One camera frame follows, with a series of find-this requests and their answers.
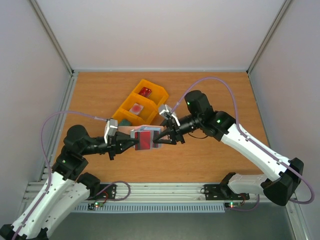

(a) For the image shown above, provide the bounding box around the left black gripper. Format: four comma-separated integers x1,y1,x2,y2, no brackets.
81,130,139,160

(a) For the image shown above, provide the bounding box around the pink leather card holder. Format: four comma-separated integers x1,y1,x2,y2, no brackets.
118,125,164,151

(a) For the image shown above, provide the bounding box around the red credit card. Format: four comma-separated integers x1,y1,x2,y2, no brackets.
134,130,153,151

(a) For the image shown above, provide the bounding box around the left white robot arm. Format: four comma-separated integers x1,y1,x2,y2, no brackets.
0,125,139,240

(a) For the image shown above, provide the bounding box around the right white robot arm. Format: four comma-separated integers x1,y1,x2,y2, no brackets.
153,90,304,206

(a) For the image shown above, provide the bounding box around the teal VIP card stack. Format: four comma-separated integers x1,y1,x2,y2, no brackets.
118,119,132,127

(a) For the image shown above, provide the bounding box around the pink circle card stack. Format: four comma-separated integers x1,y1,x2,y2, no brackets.
129,103,144,116

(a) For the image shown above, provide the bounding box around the red card stack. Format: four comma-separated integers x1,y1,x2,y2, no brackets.
138,87,152,98

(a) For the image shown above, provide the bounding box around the yellow three-compartment bin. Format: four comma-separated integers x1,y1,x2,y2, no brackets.
112,79,169,126

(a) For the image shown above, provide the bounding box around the left small circuit board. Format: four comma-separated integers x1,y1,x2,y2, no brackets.
87,202,104,211

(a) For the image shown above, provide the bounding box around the small circuit board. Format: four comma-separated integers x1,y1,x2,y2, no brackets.
224,201,243,209
87,202,104,211

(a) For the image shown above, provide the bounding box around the right small circuit board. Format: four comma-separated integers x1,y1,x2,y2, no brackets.
224,201,243,209

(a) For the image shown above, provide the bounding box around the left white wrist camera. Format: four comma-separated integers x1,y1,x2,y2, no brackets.
103,118,118,144

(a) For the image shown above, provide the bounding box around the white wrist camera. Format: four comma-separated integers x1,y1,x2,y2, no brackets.
103,118,118,144
158,104,181,126

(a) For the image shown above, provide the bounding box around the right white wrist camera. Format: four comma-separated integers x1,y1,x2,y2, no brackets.
158,104,181,126

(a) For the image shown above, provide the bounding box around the aluminium front rail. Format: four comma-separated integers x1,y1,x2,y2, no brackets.
21,181,298,203

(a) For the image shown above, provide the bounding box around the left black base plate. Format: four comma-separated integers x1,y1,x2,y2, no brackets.
87,184,117,201

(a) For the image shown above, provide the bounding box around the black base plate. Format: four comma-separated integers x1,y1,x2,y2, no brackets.
200,184,250,201
87,184,117,201

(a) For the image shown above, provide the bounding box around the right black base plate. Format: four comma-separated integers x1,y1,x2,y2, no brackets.
200,184,250,201

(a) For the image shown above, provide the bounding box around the grey slotted cable duct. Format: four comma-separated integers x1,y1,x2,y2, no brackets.
73,202,225,214

